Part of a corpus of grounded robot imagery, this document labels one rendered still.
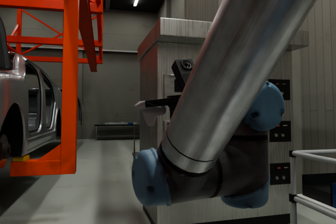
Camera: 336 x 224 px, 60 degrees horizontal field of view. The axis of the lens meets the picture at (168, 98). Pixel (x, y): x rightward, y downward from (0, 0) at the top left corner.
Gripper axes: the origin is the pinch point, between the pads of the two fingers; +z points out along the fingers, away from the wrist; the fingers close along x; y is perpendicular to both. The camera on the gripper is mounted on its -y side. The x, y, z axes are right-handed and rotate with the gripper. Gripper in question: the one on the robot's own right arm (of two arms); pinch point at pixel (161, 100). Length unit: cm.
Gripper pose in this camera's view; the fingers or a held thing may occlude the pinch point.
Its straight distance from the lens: 73.7
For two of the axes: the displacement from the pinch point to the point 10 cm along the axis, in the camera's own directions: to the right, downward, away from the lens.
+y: 1.2, 9.9, 0.1
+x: 8.8, -1.1, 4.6
